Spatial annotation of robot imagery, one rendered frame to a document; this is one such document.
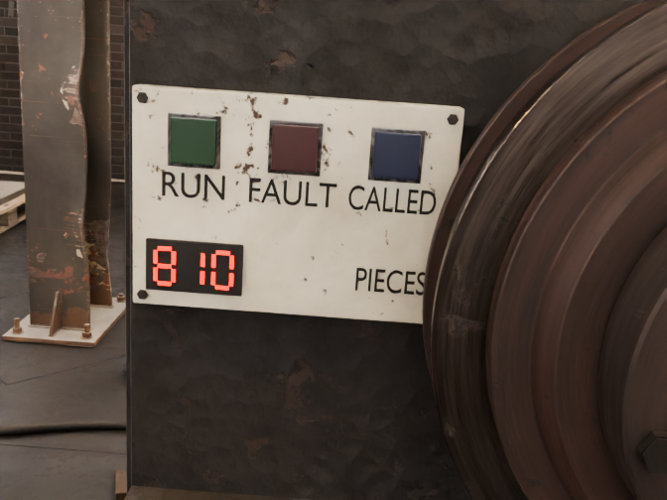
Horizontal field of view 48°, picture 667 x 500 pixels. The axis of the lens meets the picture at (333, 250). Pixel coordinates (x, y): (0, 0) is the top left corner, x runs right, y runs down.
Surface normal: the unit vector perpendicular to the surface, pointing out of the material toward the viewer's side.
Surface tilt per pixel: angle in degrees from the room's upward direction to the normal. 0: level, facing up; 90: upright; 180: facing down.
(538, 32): 90
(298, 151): 90
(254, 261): 90
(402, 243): 90
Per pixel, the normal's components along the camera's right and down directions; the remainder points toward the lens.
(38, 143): -0.04, 0.25
